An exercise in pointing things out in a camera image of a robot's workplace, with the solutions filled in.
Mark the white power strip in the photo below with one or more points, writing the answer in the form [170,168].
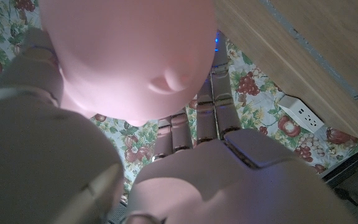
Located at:
[301,113]

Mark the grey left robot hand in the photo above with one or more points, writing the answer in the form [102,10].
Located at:
[228,180]

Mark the floral fruit print backdrop cloth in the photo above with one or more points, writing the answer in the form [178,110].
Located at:
[253,102]

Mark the pink plastic piggy bank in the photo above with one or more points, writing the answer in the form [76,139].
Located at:
[129,56]

